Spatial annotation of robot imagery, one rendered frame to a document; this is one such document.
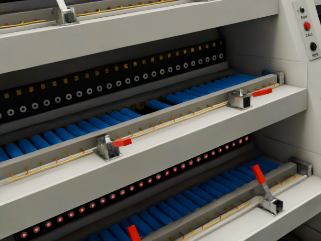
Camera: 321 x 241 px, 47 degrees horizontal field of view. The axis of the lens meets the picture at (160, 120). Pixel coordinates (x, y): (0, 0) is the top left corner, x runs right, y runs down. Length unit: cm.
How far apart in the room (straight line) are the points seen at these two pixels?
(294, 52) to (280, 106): 12
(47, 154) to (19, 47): 15
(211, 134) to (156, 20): 21
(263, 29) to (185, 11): 24
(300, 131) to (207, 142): 27
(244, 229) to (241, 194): 8
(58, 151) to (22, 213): 10
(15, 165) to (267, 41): 56
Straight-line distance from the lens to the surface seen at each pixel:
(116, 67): 71
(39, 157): 55
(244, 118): 66
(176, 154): 58
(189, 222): 66
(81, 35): 55
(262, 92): 63
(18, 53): 52
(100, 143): 54
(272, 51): 82
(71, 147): 56
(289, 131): 85
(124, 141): 47
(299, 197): 77
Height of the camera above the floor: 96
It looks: 2 degrees down
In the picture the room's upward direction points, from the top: 18 degrees counter-clockwise
